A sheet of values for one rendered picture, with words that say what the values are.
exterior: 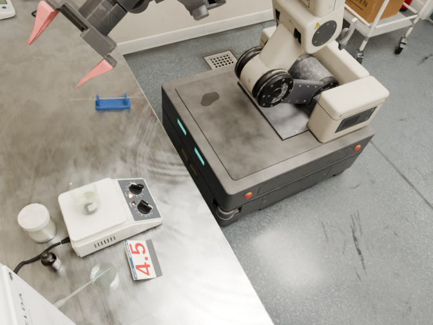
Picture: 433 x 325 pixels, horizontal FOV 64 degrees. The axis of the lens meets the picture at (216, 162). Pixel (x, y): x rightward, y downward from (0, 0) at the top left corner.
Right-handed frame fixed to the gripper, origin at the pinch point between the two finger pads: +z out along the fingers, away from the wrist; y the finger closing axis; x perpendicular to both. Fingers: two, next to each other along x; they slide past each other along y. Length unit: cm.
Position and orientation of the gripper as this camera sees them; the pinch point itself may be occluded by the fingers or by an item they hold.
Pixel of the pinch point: (57, 62)
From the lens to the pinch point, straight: 68.0
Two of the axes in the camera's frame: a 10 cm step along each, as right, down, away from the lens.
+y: -6.6, -6.2, -4.2
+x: 2.0, 4.0, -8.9
